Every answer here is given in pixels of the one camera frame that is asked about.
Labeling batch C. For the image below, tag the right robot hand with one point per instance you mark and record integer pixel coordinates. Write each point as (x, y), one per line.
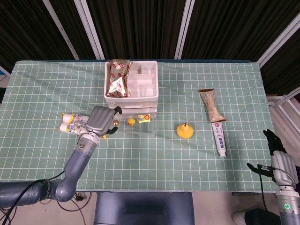
(284, 168)

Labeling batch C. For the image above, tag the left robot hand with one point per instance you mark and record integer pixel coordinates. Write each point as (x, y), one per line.
(98, 119)

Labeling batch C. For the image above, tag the yellow rubber duck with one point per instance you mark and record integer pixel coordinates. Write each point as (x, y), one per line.
(131, 122)

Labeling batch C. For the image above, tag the clear plastic drawer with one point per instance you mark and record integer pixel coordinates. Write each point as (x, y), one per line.
(145, 130)

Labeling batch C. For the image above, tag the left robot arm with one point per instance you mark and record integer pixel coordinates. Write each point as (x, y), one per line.
(77, 161)

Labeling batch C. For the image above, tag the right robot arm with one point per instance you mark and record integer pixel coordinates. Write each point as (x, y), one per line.
(287, 206)

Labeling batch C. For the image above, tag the translucent plastic drawer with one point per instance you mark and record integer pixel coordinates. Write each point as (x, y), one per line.
(138, 104)

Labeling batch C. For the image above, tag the white plastic drawer cabinet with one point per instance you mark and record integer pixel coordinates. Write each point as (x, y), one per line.
(143, 79)

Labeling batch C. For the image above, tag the gold bell ornament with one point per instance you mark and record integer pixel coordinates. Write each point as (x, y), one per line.
(115, 122)

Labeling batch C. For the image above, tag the packed white rolls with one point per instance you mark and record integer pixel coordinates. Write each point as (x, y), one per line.
(70, 122)

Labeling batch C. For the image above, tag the gold foil snack bag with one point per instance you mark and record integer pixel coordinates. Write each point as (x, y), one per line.
(117, 79)

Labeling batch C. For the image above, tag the yellow candy packet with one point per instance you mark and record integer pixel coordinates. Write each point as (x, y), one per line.
(144, 118)

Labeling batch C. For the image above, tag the black trouser leg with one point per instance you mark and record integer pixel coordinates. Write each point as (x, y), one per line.
(260, 216)

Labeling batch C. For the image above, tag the white metal rack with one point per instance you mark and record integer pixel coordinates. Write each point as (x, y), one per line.
(283, 105)

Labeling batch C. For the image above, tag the green checkered tablecloth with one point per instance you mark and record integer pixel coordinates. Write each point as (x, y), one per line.
(150, 159)

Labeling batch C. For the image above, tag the white shoe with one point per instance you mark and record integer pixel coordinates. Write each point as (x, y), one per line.
(237, 218)

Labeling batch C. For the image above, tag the white toothpaste tube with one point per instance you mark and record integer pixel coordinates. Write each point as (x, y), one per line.
(220, 140)

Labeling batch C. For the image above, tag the yellow pear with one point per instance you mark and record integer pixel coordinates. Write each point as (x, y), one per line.
(185, 132)

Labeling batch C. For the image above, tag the brown snack bar wrapper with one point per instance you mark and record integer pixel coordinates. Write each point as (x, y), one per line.
(212, 105)

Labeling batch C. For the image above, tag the blue robot torso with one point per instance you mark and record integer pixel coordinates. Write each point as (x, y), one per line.
(140, 208)

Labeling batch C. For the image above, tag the white blue board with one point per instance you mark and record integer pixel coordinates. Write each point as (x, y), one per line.
(3, 75)

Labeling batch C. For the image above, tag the white frame post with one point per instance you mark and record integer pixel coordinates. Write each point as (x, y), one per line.
(90, 30)
(61, 30)
(280, 43)
(183, 30)

